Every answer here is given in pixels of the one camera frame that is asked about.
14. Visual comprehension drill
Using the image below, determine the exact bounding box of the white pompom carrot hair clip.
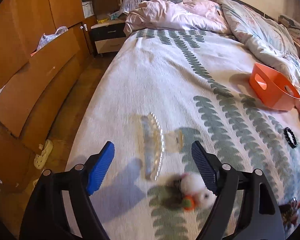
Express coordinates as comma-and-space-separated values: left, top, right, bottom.
164, 172, 216, 211

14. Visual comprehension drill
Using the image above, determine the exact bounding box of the pearl transparent hair claw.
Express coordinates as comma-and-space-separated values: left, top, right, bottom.
141, 112, 184, 181

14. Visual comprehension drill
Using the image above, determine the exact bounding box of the leaf patterned bedspread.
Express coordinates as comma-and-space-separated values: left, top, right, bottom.
67, 29, 300, 239

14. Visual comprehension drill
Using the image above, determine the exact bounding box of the red cone hair clip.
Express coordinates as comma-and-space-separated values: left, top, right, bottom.
279, 198, 300, 231

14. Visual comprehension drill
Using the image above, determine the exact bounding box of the orange plastic basket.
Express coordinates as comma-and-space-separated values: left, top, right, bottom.
249, 62, 300, 111

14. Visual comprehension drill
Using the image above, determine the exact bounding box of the black white nightstand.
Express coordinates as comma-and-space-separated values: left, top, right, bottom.
90, 19, 127, 54

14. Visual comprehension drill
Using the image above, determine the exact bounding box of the floral blue white duvet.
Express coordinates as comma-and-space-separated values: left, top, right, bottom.
211, 0, 300, 94

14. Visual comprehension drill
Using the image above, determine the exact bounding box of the wooden wardrobe with drawers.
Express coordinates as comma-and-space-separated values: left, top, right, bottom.
0, 0, 89, 192

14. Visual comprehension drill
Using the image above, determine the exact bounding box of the plastic bag in drawer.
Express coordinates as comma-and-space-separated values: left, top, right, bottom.
37, 26, 68, 51

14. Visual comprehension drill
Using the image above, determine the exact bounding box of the pink crumpled duvet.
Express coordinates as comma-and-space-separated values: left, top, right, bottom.
124, 0, 231, 36

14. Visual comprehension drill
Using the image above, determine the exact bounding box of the patterned pillow right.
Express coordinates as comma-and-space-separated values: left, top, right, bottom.
278, 15, 300, 46

